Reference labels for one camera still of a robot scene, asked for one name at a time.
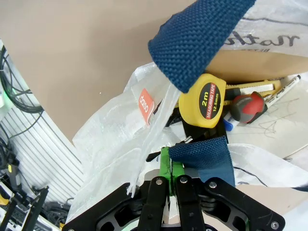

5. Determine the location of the white marker pen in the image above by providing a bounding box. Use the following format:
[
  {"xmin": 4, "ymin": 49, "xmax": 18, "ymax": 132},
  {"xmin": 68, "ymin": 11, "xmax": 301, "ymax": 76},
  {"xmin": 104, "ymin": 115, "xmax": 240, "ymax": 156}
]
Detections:
[{"xmin": 222, "ymin": 75, "xmax": 302, "ymax": 132}]

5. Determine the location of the black stand leg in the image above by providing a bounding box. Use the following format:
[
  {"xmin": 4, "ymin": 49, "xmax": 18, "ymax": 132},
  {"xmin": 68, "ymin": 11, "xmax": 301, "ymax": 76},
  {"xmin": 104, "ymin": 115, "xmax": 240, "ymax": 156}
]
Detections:
[{"xmin": 7, "ymin": 185, "xmax": 50, "ymax": 231}]

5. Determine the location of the white ribbed panel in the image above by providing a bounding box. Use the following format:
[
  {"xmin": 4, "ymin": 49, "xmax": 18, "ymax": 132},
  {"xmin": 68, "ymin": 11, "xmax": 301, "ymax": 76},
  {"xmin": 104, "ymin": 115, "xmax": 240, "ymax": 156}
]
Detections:
[{"xmin": 0, "ymin": 103, "xmax": 85, "ymax": 205}]

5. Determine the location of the white bag with navy handles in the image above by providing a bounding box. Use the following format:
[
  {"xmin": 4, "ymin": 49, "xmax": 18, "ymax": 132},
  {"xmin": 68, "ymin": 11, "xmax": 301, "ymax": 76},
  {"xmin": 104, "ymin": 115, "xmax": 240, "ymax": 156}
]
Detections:
[{"xmin": 64, "ymin": 0, "xmax": 308, "ymax": 231}]

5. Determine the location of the red grey screwdriver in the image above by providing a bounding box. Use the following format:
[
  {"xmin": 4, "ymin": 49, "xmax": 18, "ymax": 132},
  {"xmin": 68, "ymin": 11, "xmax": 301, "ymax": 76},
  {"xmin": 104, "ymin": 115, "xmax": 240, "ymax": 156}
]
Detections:
[{"xmin": 230, "ymin": 91, "xmax": 269, "ymax": 125}]

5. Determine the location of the yellow utility knife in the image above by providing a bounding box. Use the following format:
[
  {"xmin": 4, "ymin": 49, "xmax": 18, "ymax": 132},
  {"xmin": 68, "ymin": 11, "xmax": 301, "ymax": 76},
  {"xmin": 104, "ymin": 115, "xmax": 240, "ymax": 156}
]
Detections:
[{"xmin": 223, "ymin": 78, "xmax": 282, "ymax": 106}]

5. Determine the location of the black cable bundle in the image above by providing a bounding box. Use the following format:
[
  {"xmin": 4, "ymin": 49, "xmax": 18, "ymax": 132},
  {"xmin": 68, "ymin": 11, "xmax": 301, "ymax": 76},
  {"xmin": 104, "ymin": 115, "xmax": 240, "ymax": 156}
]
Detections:
[{"xmin": 0, "ymin": 44, "xmax": 45, "ymax": 115}]

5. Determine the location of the yellow tape measure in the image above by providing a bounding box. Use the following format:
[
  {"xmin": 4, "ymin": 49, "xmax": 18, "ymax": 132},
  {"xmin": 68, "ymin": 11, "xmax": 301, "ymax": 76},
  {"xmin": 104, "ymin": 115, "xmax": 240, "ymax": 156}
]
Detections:
[{"xmin": 178, "ymin": 73, "xmax": 227, "ymax": 129}]

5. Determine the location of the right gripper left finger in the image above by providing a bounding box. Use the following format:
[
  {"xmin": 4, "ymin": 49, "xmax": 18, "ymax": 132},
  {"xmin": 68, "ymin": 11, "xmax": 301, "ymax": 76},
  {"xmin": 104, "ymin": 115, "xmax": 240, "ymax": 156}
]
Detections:
[{"xmin": 64, "ymin": 146, "xmax": 173, "ymax": 231}]

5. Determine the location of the brown cardboard sheet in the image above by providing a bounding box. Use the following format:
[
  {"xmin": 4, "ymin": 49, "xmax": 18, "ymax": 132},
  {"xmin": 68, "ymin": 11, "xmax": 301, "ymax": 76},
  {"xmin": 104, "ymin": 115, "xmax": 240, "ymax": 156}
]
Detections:
[{"xmin": 205, "ymin": 49, "xmax": 308, "ymax": 86}]

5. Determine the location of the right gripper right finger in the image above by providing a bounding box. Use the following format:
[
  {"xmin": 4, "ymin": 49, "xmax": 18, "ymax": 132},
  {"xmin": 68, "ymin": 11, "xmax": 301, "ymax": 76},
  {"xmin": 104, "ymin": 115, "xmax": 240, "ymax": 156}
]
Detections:
[{"xmin": 171, "ymin": 161, "xmax": 287, "ymax": 231}]

